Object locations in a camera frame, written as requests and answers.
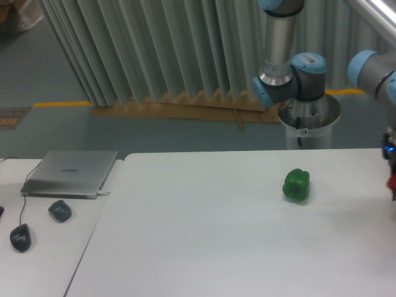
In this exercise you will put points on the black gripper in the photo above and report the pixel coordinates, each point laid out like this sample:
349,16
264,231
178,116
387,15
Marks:
388,151

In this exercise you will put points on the brown cardboard floor sheet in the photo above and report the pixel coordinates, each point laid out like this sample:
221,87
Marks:
217,107

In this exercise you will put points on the red bell pepper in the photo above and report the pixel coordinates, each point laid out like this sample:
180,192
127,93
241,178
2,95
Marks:
391,183

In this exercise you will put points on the black computer mouse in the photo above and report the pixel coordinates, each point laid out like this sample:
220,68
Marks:
20,238

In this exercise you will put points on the black earbuds case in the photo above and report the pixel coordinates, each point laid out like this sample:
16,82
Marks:
60,211

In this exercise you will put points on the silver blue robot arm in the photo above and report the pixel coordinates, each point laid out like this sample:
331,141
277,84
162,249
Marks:
297,84

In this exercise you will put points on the silver closed laptop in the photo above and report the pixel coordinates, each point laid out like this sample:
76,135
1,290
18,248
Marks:
70,174

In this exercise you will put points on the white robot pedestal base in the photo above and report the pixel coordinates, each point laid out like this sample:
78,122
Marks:
308,124

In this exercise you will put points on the grey-green pleated curtain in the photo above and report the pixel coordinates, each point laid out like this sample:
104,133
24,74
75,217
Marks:
124,49

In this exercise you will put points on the green bell pepper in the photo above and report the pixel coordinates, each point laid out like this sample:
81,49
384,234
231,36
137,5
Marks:
297,185

